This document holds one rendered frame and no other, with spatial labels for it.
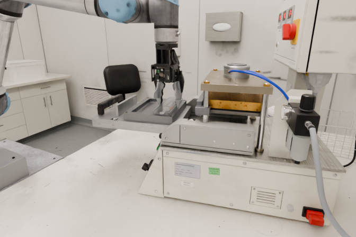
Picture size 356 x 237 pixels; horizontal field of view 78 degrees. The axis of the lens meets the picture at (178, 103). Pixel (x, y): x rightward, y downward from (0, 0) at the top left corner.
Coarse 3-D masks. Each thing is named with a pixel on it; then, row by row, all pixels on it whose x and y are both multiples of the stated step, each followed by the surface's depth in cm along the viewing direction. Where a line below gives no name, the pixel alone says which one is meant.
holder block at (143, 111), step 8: (136, 104) 79; (144, 104) 82; (152, 104) 84; (184, 104) 82; (128, 112) 71; (136, 112) 71; (144, 112) 71; (152, 112) 71; (176, 112) 71; (128, 120) 71; (136, 120) 70; (144, 120) 69; (152, 120) 69; (160, 120) 68; (168, 120) 67
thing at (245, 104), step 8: (216, 96) 65; (224, 96) 65; (232, 96) 65; (240, 96) 65; (248, 96) 65; (256, 96) 65; (216, 104) 62; (224, 104) 61; (232, 104) 61; (240, 104) 60; (248, 104) 59; (256, 104) 59; (216, 112) 62; (224, 112) 62; (232, 112) 61; (240, 112) 61; (248, 112) 60; (256, 112) 60
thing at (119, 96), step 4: (116, 96) 84; (120, 96) 87; (108, 100) 79; (112, 100) 81; (116, 100) 84; (120, 100) 87; (100, 104) 75; (104, 104) 76; (108, 104) 79; (112, 104) 81; (100, 108) 75; (104, 108) 77; (100, 112) 76
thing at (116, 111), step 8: (136, 96) 87; (120, 104) 75; (128, 104) 81; (104, 112) 78; (112, 112) 78; (120, 112) 75; (184, 112) 78; (96, 120) 73; (104, 120) 72; (112, 120) 71; (120, 120) 71; (112, 128) 72; (120, 128) 71; (128, 128) 70; (136, 128) 70; (144, 128) 69; (152, 128) 68; (160, 128) 67
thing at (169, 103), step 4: (168, 100) 81; (172, 100) 81; (164, 104) 76; (168, 104) 76; (172, 104) 76; (156, 108) 71; (160, 108) 71; (164, 108) 71; (168, 108) 71; (172, 108) 71
